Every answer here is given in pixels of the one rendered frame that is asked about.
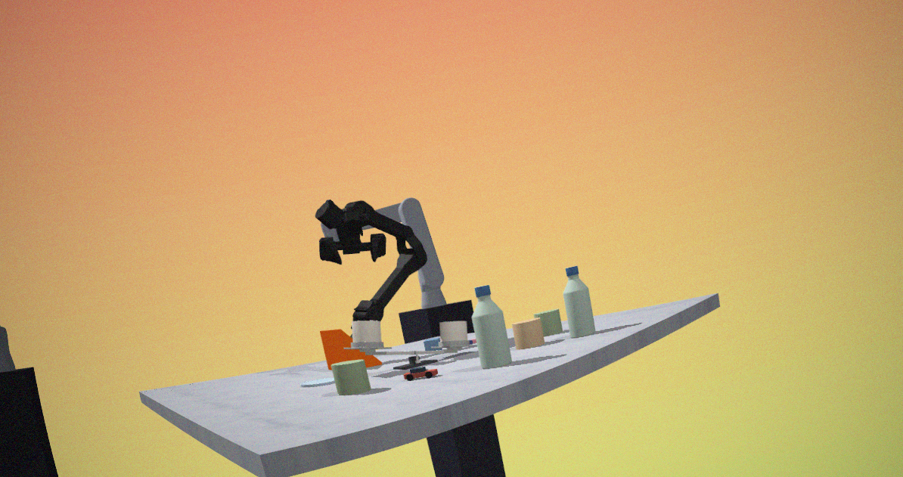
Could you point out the cream cylinder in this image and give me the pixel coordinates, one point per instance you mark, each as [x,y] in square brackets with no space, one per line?
[453,330]
[366,331]

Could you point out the green cylinder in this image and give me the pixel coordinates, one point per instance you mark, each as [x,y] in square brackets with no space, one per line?
[351,377]
[550,322]

